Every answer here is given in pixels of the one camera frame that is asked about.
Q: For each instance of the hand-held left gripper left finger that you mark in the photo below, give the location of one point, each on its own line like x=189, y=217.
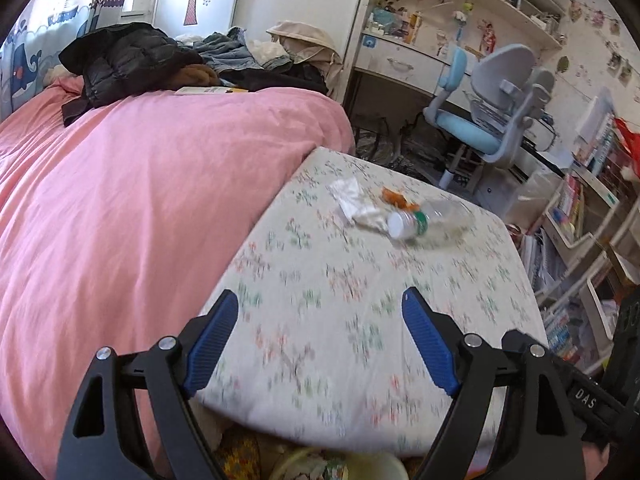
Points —
x=212, y=345

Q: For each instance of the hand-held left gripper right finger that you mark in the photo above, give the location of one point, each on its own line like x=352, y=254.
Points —
x=430, y=345

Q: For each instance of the yellow trash bin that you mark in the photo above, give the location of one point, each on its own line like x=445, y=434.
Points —
x=370, y=467

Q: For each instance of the person's right forearm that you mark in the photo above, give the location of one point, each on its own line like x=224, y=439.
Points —
x=595, y=462

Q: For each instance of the floral cloth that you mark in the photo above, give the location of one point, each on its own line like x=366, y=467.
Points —
x=340, y=310

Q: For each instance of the clear plastic bottle white cap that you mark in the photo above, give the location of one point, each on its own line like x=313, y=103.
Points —
x=435, y=220

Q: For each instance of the white book rack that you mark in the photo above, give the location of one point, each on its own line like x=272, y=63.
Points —
x=580, y=240

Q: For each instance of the small orange peel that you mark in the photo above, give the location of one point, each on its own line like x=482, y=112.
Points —
x=400, y=199

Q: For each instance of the large crumpled white tissue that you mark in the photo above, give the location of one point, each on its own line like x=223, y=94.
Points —
x=357, y=205

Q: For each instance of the pink blanket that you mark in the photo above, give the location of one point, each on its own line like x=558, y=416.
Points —
x=125, y=210

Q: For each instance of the clear plastic bag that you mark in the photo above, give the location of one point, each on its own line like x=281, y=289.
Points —
x=537, y=195

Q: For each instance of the plastic bags under desk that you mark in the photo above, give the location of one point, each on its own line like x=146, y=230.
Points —
x=390, y=150

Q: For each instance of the red bag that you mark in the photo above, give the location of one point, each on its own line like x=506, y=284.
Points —
x=630, y=145

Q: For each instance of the stack of upright books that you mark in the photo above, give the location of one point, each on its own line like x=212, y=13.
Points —
x=597, y=135

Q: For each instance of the yellow and white book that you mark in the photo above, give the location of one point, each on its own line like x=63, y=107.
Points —
x=210, y=90

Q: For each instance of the grey and blue desk chair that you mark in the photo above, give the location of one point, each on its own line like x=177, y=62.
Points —
x=500, y=85

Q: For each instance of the brown garment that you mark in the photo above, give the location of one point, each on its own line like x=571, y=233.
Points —
x=197, y=76

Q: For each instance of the black garment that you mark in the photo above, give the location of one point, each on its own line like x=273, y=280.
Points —
x=280, y=80

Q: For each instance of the white desk with shelves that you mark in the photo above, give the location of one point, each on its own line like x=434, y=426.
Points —
x=400, y=60

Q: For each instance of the black puffer jacket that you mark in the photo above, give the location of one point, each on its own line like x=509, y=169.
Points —
x=125, y=65

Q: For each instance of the denim garment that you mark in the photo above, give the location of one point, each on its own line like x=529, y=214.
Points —
x=235, y=50

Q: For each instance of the white garment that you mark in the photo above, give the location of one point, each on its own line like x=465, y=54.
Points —
x=267, y=49

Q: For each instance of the blue printed curtain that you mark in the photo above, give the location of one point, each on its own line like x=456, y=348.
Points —
x=30, y=65

